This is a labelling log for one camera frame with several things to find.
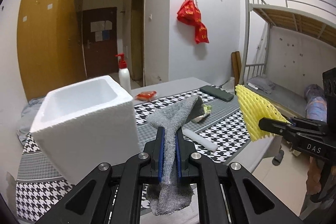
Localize yellow foam fruit net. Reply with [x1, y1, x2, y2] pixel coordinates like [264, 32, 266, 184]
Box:
[235, 85, 288, 141]

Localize white styrofoam box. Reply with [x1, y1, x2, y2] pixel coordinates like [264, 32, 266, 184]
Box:
[30, 76, 140, 184]

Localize grey sock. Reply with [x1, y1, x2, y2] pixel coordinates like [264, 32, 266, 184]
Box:
[146, 96, 203, 215]

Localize houndstooth table mat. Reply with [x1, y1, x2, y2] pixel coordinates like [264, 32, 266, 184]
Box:
[15, 89, 249, 222]

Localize red snack packet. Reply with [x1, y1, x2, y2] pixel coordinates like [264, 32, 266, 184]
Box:
[135, 91, 157, 102]

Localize wooden boards against wall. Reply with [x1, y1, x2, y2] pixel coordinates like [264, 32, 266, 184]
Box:
[231, 51, 242, 85]

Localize red hanging plastic bag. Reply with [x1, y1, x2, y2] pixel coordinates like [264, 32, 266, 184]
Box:
[177, 0, 209, 44]

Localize white foam strip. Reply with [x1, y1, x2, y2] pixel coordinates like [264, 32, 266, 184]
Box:
[182, 127, 218, 152]

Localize wooden wardrobe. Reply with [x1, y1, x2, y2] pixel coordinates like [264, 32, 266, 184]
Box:
[17, 0, 87, 100]

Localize metal bunk bed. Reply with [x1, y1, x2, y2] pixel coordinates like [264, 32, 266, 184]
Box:
[239, 0, 335, 117]

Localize white red pump bottle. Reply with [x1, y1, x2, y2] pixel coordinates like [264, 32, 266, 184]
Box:
[116, 53, 131, 95]

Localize black smartphone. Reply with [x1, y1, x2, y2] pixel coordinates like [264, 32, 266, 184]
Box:
[199, 85, 234, 102]

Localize dark brown entrance door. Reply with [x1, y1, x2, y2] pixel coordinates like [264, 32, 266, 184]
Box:
[82, 7, 118, 79]

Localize green patterned cloth pouch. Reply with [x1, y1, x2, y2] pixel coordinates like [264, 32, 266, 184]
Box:
[192, 105, 212, 123]

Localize person's right hand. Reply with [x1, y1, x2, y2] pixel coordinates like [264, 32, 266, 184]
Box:
[306, 157, 322, 195]

